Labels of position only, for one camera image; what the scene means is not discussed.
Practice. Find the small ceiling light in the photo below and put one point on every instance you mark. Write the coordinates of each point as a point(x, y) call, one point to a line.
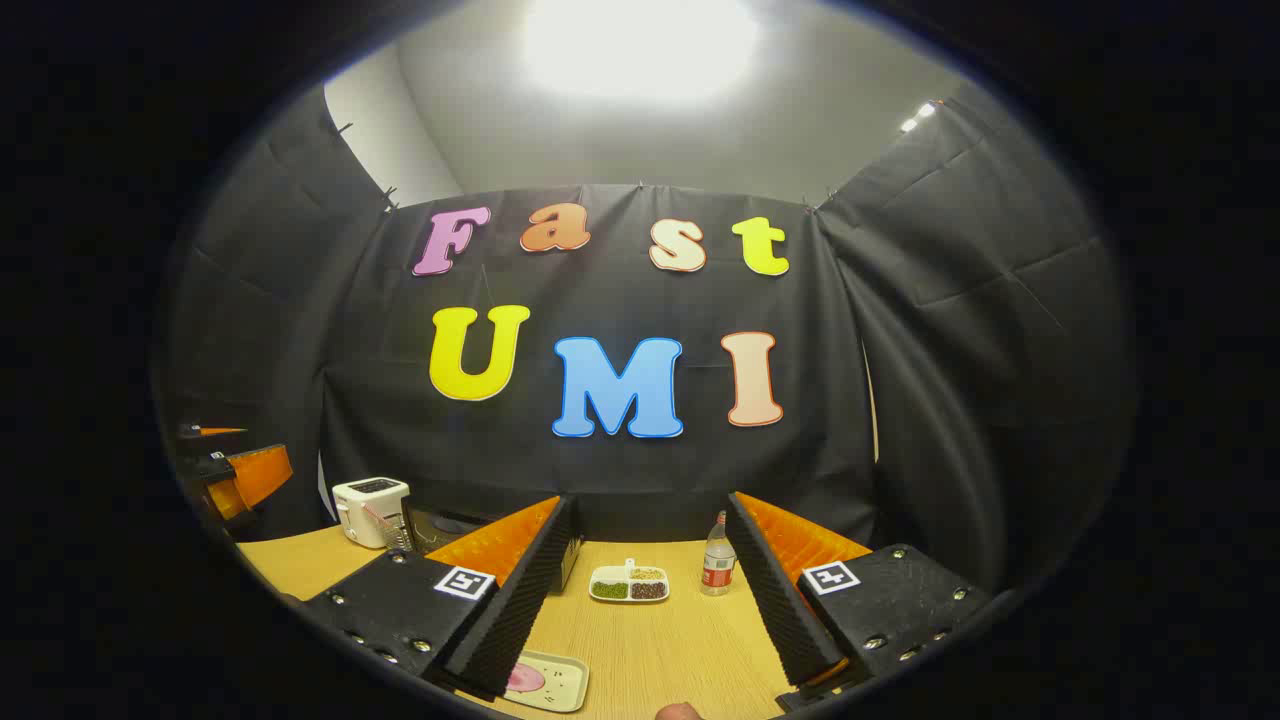
point(918, 115)

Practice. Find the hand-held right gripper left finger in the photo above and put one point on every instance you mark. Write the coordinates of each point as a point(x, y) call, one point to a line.
point(520, 590)

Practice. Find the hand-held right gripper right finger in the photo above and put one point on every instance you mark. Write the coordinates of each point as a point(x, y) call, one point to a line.
point(775, 590)

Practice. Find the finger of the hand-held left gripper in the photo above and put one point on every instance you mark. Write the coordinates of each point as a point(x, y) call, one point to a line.
point(215, 432)
point(262, 475)

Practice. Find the pink round meat slice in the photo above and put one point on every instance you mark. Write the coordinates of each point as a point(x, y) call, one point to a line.
point(525, 678)

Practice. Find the white toaster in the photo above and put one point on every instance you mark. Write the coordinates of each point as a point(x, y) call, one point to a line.
point(365, 510)

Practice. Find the clear bottle with red label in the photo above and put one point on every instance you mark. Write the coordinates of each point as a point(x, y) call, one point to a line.
point(718, 565)

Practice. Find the white divided dish with beans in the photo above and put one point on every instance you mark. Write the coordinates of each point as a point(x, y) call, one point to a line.
point(630, 583)

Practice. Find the black backdrop cloth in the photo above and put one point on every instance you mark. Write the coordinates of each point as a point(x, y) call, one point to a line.
point(620, 480)

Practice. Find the large ceiling light panel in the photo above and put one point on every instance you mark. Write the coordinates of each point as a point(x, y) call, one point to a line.
point(640, 45)

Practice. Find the cream food tray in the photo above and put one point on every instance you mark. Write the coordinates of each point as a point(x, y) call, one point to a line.
point(565, 688)

